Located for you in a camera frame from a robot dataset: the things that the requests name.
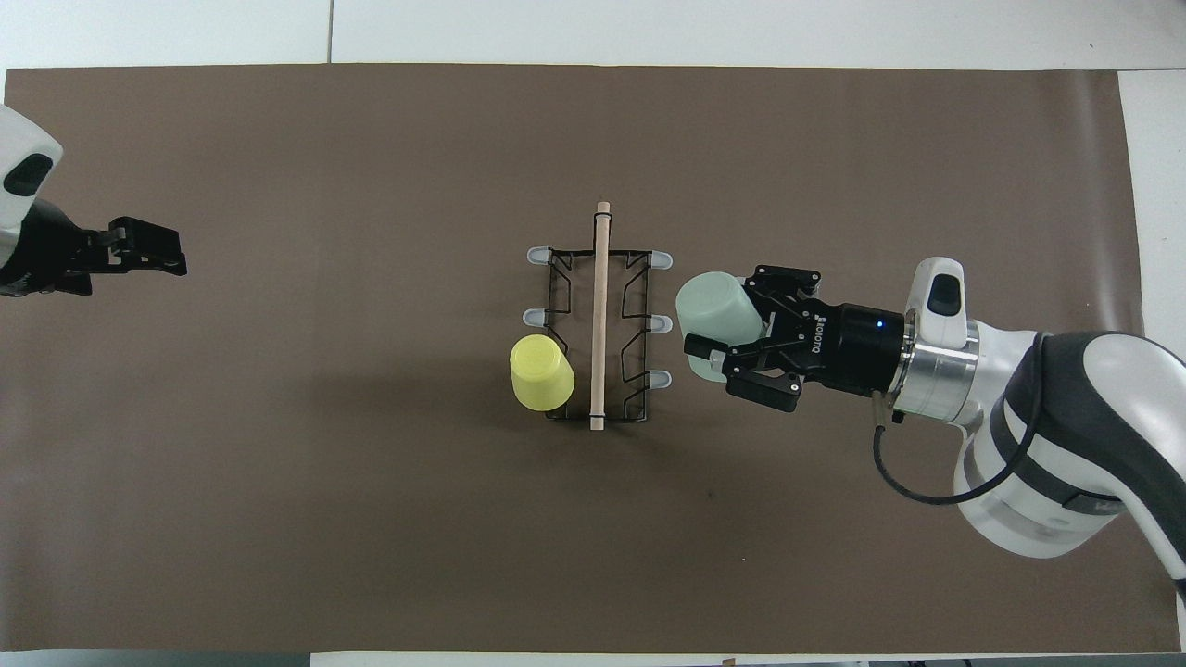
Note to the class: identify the brown paper table mat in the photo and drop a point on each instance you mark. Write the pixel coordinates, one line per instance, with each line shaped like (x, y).
(371, 509)

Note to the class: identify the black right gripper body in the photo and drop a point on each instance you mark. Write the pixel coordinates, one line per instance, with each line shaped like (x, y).
(852, 347)

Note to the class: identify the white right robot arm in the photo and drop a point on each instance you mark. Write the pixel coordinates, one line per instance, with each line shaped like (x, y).
(1093, 371)

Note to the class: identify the yellow plastic cup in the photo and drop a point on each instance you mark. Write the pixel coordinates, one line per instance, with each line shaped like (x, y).
(542, 375)

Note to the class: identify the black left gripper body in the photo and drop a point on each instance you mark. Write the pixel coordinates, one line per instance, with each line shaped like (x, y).
(56, 259)

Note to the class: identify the pale green plastic cup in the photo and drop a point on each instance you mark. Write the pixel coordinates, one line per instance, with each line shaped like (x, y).
(718, 310)

